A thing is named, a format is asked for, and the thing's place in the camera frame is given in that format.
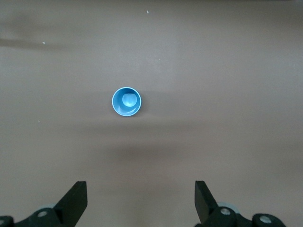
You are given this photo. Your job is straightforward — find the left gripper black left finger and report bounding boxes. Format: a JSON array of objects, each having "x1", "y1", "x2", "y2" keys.
[{"x1": 14, "y1": 181, "x2": 88, "y2": 227}]

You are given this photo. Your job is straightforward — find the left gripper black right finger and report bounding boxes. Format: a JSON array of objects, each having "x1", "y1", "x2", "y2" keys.
[{"x1": 195, "y1": 180, "x2": 251, "y2": 227}]

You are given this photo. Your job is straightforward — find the blue plastic cup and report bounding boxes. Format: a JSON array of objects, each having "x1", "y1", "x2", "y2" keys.
[{"x1": 111, "y1": 87, "x2": 143, "y2": 117}]

